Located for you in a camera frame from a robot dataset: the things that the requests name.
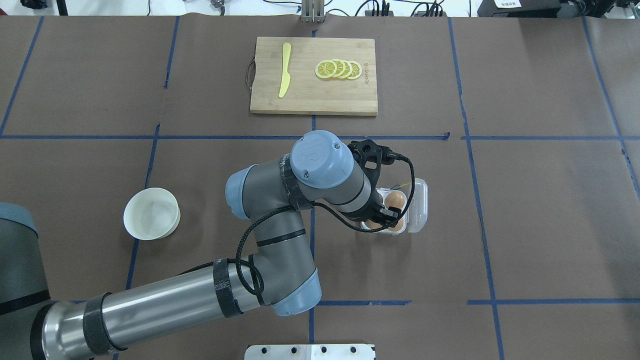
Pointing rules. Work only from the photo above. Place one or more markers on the clear plastic egg box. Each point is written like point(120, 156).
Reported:
point(417, 208)

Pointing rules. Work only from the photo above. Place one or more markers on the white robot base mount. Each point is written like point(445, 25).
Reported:
point(357, 351)

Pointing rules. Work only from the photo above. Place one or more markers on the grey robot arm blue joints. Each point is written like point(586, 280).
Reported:
point(280, 235)

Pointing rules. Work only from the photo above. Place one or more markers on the yellow plastic knife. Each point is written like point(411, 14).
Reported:
point(285, 75)

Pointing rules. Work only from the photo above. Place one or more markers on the brown egg front slot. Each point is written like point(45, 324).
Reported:
point(398, 226)

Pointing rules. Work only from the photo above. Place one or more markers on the brown egg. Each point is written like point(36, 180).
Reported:
point(372, 225)

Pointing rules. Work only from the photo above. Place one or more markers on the brown egg slot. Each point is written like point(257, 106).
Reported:
point(398, 226)
point(395, 199)

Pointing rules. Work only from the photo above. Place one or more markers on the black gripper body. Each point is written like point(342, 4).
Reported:
point(376, 207)

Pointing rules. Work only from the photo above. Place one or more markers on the white round bowl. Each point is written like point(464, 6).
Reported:
point(152, 214)

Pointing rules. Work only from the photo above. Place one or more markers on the bamboo cutting board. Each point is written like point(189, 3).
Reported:
point(308, 94)

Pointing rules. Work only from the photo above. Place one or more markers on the brown egg rear slot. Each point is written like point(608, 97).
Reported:
point(395, 199)

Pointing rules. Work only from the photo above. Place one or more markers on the lemon slice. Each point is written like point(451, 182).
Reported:
point(326, 69)
point(346, 71)
point(355, 70)
point(339, 67)

